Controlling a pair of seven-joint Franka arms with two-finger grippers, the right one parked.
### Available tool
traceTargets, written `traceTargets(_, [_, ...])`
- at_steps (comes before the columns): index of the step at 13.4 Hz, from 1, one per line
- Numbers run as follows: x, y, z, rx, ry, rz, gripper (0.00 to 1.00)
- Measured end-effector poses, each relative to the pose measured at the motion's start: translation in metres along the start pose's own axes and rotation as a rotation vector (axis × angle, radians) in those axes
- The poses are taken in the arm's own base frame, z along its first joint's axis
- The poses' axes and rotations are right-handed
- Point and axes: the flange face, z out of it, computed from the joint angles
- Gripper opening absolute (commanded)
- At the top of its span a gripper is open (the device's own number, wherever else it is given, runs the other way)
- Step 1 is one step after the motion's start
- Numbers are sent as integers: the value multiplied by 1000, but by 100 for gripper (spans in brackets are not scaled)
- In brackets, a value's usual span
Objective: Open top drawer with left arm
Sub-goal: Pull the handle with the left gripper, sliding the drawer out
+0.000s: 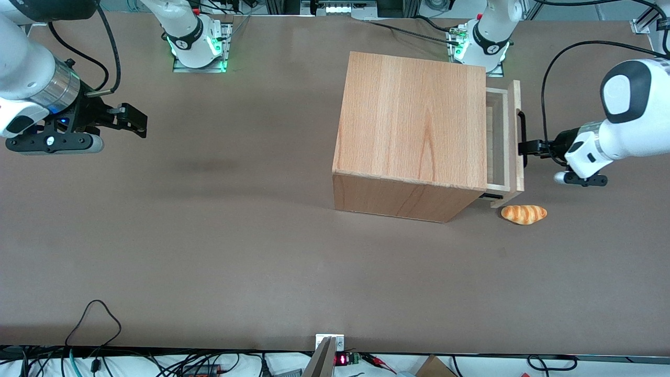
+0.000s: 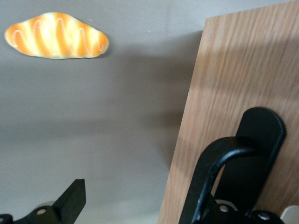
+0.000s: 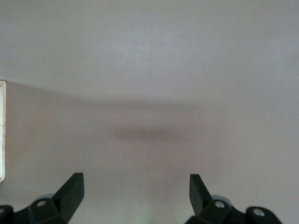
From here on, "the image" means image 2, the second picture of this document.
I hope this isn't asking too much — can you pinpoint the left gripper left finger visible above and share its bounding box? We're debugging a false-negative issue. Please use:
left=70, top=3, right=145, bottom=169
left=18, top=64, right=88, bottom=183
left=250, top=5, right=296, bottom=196
left=0, top=179, right=87, bottom=224

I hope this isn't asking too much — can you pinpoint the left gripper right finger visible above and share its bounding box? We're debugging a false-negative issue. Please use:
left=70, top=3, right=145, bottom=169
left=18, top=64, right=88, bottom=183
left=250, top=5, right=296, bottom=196
left=179, top=176, right=285, bottom=224

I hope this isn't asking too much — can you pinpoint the wooden drawer with black handle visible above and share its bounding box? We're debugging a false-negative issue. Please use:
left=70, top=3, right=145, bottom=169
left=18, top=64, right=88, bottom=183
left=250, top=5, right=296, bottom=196
left=193, top=0, right=299, bottom=224

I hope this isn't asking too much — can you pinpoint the wooden drawer cabinet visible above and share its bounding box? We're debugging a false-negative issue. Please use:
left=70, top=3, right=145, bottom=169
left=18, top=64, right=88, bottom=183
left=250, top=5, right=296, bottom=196
left=157, top=0, right=299, bottom=224

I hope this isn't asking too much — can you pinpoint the orange striped bread roll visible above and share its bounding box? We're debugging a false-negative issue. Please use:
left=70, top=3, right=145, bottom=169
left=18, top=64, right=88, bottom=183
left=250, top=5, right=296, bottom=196
left=4, top=11, right=110, bottom=60

